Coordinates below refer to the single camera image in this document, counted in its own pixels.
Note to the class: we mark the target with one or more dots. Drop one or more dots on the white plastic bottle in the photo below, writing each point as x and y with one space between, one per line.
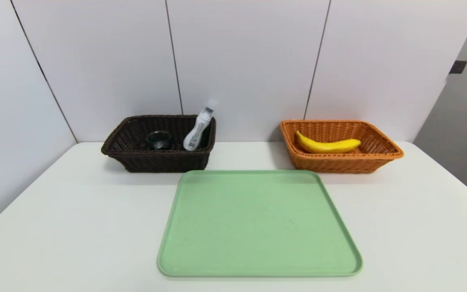
196 134

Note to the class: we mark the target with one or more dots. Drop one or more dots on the yellow banana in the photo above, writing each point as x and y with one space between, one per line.
326 147

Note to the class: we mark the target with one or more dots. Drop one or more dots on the dark brown wicker basket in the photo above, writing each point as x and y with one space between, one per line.
156 162

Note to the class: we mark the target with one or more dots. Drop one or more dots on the light green plastic tray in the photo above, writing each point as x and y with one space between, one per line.
258 227

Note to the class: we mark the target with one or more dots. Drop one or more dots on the black wall fixture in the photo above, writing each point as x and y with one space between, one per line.
458 66

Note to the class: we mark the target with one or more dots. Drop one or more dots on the orange wicker basket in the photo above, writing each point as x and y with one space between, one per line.
339 164

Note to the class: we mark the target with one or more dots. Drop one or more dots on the glass cup with black holder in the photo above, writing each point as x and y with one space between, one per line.
159 140

